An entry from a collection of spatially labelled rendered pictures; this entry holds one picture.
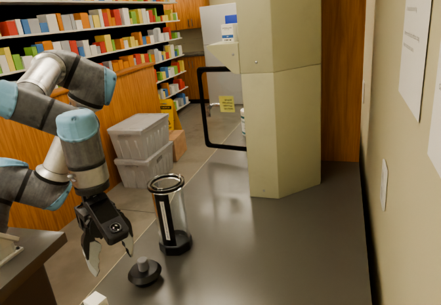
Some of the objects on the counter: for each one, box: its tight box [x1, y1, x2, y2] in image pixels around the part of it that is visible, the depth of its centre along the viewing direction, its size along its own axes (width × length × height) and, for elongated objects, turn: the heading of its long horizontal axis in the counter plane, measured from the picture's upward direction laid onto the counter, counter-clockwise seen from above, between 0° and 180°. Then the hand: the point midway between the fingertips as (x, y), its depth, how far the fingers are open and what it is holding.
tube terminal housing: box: [234, 0, 322, 199], centre depth 127 cm, size 25×32×77 cm
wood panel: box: [321, 0, 368, 162], centre depth 135 cm, size 49×3×140 cm, turn 86°
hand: (114, 264), depth 77 cm, fingers open, 8 cm apart
